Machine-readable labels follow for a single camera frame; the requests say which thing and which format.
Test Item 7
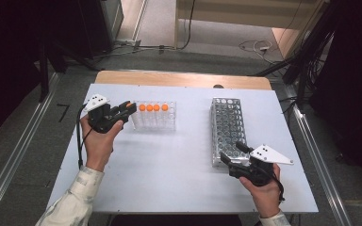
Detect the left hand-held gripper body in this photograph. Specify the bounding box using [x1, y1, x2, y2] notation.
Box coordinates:
[83, 93, 122, 135]

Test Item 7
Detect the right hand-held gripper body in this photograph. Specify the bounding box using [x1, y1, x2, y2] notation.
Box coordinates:
[228, 143, 295, 187]

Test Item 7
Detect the perforated metal tube rack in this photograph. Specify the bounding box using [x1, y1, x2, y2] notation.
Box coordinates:
[209, 96, 252, 169]

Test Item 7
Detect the clear acrylic tube rack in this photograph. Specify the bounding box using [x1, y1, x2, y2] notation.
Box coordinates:
[131, 100, 177, 132]

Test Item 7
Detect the person's left hand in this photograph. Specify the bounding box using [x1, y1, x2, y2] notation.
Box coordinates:
[79, 114, 125, 173]

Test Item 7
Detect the person's right hand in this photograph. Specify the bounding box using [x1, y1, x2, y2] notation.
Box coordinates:
[239, 163, 282, 219]

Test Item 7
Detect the grey power strip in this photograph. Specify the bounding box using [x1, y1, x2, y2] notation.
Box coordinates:
[116, 39, 142, 49]

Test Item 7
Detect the black metal stand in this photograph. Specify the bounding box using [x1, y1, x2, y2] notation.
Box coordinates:
[37, 40, 102, 103]
[248, 0, 340, 112]

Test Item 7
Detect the dark cabinet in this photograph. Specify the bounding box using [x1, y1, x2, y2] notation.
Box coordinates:
[76, 0, 125, 59]

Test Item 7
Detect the black curtain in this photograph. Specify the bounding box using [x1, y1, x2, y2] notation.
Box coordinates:
[307, 0, 362, 186]
[0, 0, 86, 149]

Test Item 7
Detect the light wooden furniture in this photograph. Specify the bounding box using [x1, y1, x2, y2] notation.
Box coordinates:
[173, 0, 329, 59]

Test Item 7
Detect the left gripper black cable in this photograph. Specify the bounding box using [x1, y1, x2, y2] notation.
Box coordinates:
[74, 103, 91, 170]

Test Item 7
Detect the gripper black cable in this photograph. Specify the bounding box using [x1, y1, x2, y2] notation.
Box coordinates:
[271, 170, 287, 202]
[74, 103, 91, 170]

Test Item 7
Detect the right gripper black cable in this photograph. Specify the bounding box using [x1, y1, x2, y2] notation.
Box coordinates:
[271, 170, 287, 202]

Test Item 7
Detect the aluminium floor rail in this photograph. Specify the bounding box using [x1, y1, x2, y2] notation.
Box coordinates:
[281, 83, 354, 226]
[0, 73, 60, 226]

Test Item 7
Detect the white floor cable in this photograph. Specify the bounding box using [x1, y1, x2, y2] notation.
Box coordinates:
[239, 39, 284, 64]

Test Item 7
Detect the black floor cable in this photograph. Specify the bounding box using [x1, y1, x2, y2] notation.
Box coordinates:
[93, 0, 196, 60]

